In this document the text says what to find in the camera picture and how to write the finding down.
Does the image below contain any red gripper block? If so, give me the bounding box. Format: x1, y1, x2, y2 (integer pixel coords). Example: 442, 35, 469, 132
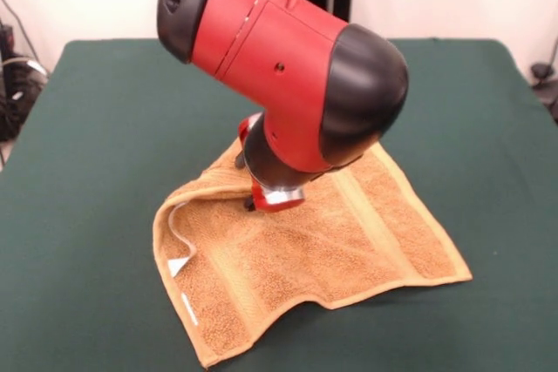
234, 112, 306, 213

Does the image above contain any tan terry towel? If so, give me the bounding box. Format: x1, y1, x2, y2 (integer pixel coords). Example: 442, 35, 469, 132
152, 139, 473, 368

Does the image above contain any dark green table cloth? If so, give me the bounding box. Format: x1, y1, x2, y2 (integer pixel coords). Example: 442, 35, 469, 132
0, 38, 558, 372

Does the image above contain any black stand base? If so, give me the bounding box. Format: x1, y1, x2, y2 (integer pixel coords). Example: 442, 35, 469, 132
529, 62, 558, 125

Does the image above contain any black cable bundle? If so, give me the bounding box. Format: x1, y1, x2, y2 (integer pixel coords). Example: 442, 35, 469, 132
0, 0, 49, 142

